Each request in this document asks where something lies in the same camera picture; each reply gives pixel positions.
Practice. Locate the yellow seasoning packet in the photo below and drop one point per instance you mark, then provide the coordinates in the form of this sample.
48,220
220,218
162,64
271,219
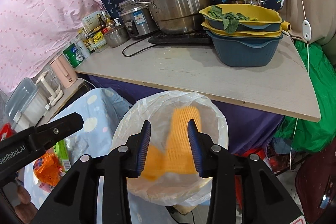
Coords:
98,37

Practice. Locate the white trash bag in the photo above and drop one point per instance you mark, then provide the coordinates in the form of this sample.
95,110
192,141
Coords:
171,188

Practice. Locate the green tea canister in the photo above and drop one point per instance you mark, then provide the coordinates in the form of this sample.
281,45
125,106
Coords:
73,55

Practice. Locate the red plastic basin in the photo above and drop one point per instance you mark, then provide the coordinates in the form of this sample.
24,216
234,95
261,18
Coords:
6,131

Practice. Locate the white glass electric kettle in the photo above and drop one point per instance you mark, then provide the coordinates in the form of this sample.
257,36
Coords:
55,95

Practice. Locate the green plastic bag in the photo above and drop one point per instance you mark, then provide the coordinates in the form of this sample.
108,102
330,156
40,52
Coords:
315,129

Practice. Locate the green wasabi box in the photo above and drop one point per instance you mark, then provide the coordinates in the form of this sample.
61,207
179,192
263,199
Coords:
60,151

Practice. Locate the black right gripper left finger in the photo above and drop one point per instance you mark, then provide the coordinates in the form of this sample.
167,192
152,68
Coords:
75,198

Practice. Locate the small steel pot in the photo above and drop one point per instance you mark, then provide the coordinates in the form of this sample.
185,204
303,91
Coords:
116,36

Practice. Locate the black induction cooker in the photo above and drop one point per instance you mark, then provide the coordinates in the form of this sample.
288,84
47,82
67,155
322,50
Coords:
198,37

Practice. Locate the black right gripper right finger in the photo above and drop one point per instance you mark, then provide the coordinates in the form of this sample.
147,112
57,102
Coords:
264,198

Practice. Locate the silver rice cooker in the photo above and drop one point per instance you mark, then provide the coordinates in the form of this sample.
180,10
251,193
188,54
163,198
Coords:
137,18

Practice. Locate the white cylindrical bottle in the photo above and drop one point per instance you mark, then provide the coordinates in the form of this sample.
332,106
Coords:
83,49

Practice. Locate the white dish rack box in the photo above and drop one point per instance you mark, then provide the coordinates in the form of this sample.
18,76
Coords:
26,105

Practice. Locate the orange snack wrapper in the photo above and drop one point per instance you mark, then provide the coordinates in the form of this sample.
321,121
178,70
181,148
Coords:
48,169

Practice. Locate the pink electric kettle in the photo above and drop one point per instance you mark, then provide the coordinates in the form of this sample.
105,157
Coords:
64,71

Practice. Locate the orange foam fruit net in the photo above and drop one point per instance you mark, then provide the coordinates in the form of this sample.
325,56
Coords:
177,156

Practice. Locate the pink dotted curtain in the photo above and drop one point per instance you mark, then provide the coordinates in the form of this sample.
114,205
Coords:
33,31

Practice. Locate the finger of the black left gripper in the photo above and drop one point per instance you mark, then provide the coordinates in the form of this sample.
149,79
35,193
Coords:
47,135

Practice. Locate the dark soy sauce bottle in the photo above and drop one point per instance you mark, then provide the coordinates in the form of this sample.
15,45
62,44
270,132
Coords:
102,24

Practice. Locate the left hand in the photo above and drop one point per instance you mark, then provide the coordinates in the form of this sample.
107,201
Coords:
26,210

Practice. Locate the blue patterned tablecloth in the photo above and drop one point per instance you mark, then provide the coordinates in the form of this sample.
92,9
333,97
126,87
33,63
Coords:
102,109

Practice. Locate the yellow blue colander basins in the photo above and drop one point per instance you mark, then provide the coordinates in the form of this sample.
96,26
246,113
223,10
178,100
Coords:
243,35

